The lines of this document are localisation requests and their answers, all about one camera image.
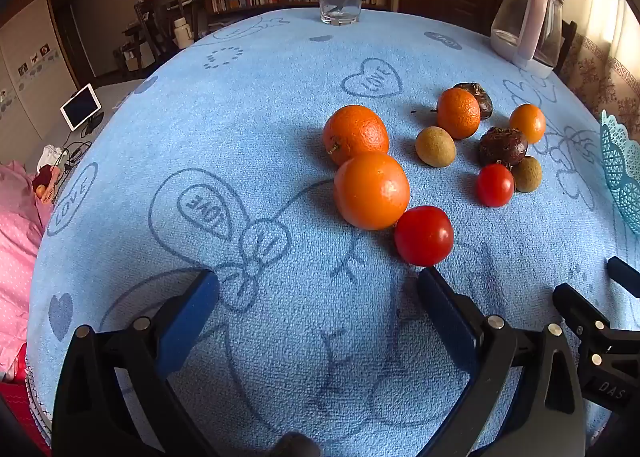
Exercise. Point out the white tablet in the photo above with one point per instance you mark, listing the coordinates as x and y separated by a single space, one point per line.
80 106

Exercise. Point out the large orange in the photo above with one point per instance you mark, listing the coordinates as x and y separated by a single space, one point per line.
371 190
355 134

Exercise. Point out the white wardrobe with stickers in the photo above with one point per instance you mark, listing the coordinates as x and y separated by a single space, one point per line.
30 67

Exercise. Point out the small red tomato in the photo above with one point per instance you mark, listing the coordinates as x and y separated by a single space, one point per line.
495 185

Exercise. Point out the small mandarin orange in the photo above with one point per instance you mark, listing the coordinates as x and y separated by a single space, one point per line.
527 123

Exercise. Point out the pink dotted blanket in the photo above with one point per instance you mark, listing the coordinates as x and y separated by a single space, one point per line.
17 247

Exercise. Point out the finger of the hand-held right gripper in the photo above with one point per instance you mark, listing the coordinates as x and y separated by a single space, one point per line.
625 274
580 309

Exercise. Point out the large red tomato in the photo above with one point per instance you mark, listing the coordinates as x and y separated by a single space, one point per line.
424 235

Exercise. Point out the teal plastic lattice basket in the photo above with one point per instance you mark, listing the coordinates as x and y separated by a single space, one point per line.
622 172

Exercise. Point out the white crumpled cloth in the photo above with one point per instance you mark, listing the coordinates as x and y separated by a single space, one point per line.
50 154

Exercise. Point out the dark wooden shelf rack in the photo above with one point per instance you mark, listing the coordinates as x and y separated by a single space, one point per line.
160 12

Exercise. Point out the white thermos jug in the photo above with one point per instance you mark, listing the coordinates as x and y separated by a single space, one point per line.
183 33

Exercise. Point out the red orange toy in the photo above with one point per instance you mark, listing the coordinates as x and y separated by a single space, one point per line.
44 189

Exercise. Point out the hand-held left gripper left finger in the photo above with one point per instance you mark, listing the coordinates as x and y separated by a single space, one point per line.
190 322

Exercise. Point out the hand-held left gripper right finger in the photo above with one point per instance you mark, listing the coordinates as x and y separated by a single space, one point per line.
447 322

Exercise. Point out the dark wooden chair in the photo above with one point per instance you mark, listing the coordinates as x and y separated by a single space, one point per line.
569 44

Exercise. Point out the patterned beige curtain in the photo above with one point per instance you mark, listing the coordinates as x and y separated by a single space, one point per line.
610 37

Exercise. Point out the blue printed tablecloth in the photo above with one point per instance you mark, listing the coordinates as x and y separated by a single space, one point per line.
250 112

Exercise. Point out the dark brown mangosteen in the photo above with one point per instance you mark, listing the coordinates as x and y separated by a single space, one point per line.
481 94
502 146

